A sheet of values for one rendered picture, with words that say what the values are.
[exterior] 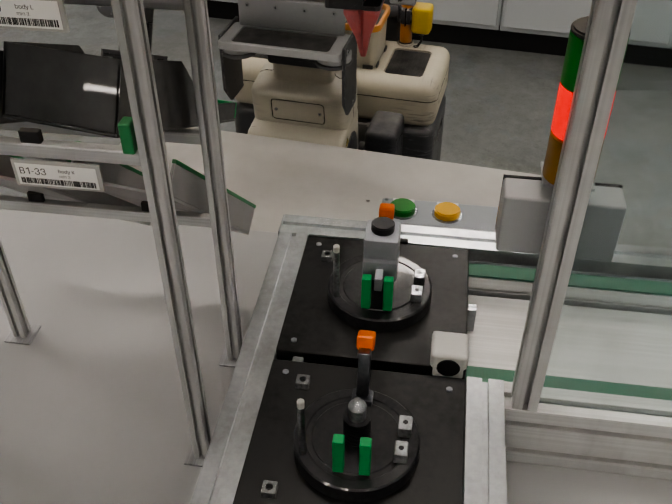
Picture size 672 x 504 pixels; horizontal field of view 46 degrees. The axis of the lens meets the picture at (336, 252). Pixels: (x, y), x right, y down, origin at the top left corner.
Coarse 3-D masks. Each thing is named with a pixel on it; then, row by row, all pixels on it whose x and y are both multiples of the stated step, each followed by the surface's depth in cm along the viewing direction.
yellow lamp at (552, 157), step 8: (552, 136) 75; (552, 144) 76; (560, 144) 75; (552, 152) 76; (560, 152) 75; (552, 160) 76; (544, 168) 78; (552, 168) 77; (544, 176) 78; (552, 176) 77; (552, 184) 77
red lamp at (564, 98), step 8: (560, 88) 72; (560, 96) 73; (568, 96) 72; (560, 104) 73; (568, 104) 72; (560, 112) 73; (568, 112) 72; (552, 120) 76; (560, 120) 73; (552, 128) 75; (560, 128) 74; (560, 136) 74
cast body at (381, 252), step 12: (372, 228) 100; (384, 228) 99; (396, 228) 101; (372, 240) 99; (384, 240) 99; (396, 240) 99; (372, 252) 100; (384, 252) 100; (396, 252) 100; (372, 264) 101; (384, 264) 100; (396, 264) 100; (372, 276) 102; (384, 276) 102; (396, 276) 102
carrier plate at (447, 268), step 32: (320, 256) 115; (352, 256) 115; (416, 256) 115; (448, 256) 115; (320, 288) 109; (448, 288) 109; (288, 320) 104; (320, 320) 104; (448, 320) 104; (288, 352) 100; (320, 352) 100; (352, 352) 100; (384, 352) 100; (416, 352) 100
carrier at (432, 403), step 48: (288, 384) 96; (336, 384) 96; (384, 384) 96; (432, 384) 96; (288, 432) 90; (336, 432) 88; (384, 432) 88; (432, 432) 90; (240, 480) 85; (288, 480) 85; (336, 480) 83; (384, 480) 83; (432, 480) 85
